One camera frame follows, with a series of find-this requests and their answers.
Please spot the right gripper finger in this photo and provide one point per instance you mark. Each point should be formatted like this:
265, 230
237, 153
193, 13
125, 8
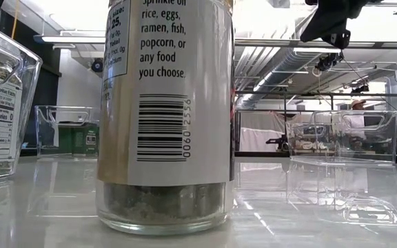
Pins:
329, 17

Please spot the tan lid spice jar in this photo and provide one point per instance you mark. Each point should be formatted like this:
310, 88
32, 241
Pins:
171, 137

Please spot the black hanging ceiling device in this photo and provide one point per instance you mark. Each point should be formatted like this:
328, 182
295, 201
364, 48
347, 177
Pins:
360, 89

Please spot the silver ceiling ducts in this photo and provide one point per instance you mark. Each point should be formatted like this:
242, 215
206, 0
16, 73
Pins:
264, 69

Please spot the clear plastic bin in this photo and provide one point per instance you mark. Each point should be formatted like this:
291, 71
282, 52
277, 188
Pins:
47, 117
388, 144
29, 86

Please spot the white curtain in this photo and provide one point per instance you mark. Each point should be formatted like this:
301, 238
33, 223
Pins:
257, 134

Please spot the long ceiling light fixture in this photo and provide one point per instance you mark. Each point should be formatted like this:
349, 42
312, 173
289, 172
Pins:
67, 39

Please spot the black round ceiling camera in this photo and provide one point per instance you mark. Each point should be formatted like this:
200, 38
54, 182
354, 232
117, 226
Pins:
97, 65

